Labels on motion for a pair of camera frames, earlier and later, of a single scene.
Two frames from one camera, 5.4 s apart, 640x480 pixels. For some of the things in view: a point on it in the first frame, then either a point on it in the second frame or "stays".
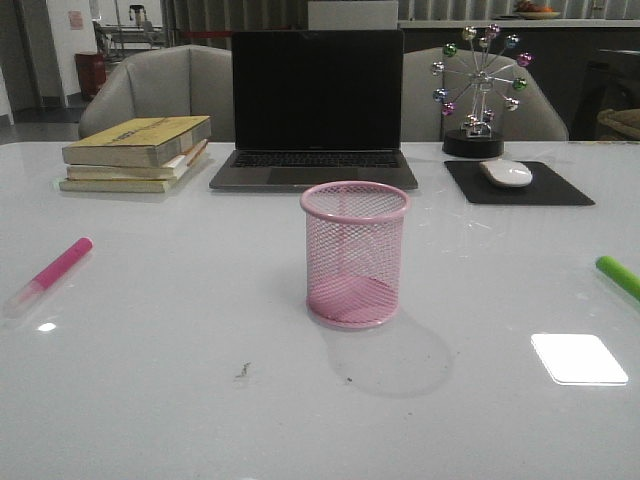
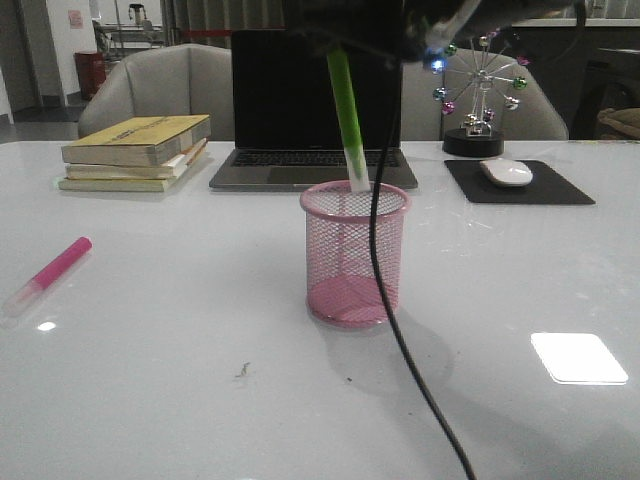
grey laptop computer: (315, 106) stays
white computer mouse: (506, 173) stays
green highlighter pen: (621, 274) -> (349, 119)
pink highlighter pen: (48, 275) stays
